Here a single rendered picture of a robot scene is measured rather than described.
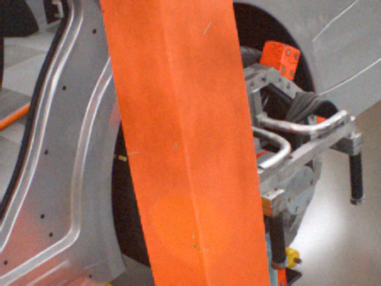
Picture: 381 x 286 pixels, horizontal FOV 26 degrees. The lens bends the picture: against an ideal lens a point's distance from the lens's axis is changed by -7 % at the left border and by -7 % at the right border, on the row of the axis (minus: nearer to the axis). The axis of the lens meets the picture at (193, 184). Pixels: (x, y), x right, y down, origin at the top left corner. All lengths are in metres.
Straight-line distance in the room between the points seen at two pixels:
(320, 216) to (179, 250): 2.14
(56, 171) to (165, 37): 0.69
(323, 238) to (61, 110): 1.83
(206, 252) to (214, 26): 0.40
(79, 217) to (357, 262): 1.60
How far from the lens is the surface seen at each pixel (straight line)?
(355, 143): 2.17
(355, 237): 3.48
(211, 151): 1.43
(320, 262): 3.35
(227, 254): 1.54
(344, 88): 2.65
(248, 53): 2.24
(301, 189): 2.15
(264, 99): 2.36
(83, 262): 2.02
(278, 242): 2.00
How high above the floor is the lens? 1.93
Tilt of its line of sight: 29 degrees down
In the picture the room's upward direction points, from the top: 10 degrees counter-clockwise
